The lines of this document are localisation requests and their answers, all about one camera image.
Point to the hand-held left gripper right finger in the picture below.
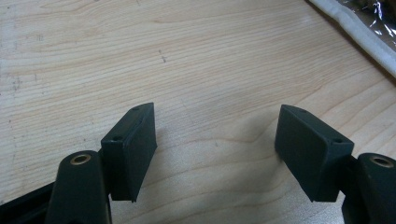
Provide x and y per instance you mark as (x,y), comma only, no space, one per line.
(311,152)

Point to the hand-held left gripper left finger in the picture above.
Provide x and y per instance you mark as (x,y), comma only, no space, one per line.
(130,155)

